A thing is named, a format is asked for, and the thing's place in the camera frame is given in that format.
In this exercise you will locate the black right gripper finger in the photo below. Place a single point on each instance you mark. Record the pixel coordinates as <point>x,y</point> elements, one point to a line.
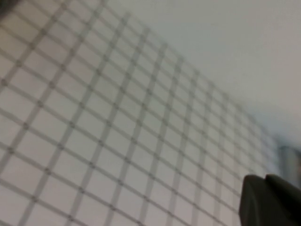
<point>270,202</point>

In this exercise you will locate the white grid tablecloth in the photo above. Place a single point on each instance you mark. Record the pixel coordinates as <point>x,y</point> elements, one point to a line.
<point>94,129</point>

